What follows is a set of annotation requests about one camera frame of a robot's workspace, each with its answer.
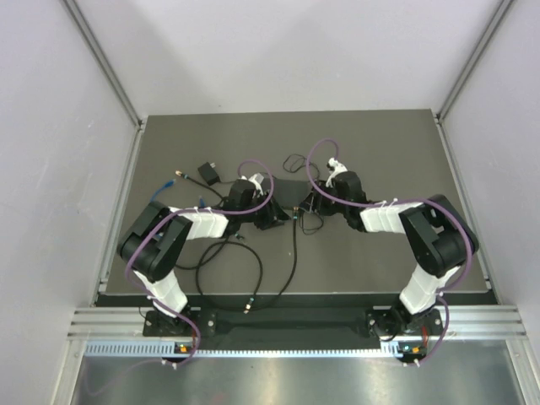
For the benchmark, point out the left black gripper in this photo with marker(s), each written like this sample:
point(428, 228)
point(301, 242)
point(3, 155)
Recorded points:
point(274, 215)

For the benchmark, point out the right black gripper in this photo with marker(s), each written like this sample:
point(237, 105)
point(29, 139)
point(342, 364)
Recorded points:
point(315, 202)

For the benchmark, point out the black network switch box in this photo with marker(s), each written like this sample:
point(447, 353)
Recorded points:
point(290, 193)

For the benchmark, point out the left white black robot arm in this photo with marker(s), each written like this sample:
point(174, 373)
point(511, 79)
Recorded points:
point(153, 244)

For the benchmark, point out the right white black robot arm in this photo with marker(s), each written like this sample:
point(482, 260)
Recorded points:
point(440, 240)

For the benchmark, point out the black power adapter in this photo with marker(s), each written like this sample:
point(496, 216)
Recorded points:
point(209, 174)

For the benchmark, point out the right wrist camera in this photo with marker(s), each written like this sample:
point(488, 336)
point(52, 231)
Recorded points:
point(344, 182)

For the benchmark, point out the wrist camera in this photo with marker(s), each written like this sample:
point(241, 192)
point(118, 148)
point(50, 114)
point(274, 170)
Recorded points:
point(245, 193)
point(344, 182)

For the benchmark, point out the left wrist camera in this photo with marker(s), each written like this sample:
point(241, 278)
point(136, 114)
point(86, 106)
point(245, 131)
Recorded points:
point(245, 193)

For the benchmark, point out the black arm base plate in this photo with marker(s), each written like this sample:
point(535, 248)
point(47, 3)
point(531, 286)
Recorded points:
point(361, 322)

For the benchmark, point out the front aluminium frame rail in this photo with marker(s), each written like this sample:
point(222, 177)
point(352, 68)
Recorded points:
point(463, 322)

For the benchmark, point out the grey slotted cable duct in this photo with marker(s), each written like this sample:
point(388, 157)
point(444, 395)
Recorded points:
point(171, 349)

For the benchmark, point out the right aluminium frame post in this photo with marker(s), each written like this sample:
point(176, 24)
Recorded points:
point(481, 45)

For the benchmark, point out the aluminium frame post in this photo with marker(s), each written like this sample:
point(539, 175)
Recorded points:
point(481, 45)
point(77, 16)

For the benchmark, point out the left aluminium frame post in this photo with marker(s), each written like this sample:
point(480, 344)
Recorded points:
point(77, 16)

